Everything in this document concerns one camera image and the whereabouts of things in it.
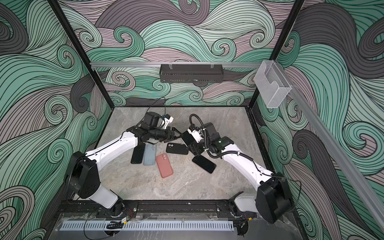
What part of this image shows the black phone on table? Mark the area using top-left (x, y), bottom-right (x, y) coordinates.
top-left (192, 155), bottom-right (217, 174)

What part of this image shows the black corner frame post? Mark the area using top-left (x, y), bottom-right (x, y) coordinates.
top-left (47, 0), bottom-right (115, 111)

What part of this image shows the white slotted cable duct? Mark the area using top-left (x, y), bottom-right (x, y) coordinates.
top-left (59, 221), bottom-right (235, 232)

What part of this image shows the right black corner post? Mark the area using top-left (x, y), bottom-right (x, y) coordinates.
top-left (248, 1), bottom-right (304, 110)

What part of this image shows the black screen silver phone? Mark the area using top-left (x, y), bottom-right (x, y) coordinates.
top-left (182, 131), bottom-right (196, 146)

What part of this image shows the clear plastic wall bin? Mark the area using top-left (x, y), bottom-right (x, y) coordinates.
top-left (254, 61), bottom-right (292, 109)

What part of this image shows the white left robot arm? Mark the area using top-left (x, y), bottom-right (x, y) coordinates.
top-left (64, 126), bottom-right (182, 218)

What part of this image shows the black phone case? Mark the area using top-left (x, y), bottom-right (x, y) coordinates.
top-left (166, 143), bottom-right (189, 155)

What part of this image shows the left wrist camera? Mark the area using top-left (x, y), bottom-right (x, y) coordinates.
top-left (161, 114), bottom-right (174, 129)

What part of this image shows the light blue phone case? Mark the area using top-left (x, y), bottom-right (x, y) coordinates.
top-left (143, 144), bottom-right (157, 166)

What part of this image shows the black wall tray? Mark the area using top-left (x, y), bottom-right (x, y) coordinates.
top-left (159, 64), bottom-right (224, 84)

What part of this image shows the dark blue phone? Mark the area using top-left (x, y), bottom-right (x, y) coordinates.
top-left (131, 143), bottom-right (146, 164)

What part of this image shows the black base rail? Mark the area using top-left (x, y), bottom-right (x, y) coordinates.
top-left (58, 200), bottom-right (258, 220)

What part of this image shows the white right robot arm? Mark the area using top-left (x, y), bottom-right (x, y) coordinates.
top-left (188, 114), bottom-right (294, 224)

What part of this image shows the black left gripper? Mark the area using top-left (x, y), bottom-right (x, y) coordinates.
top-left (149, 127), bottom-right (184, 143)

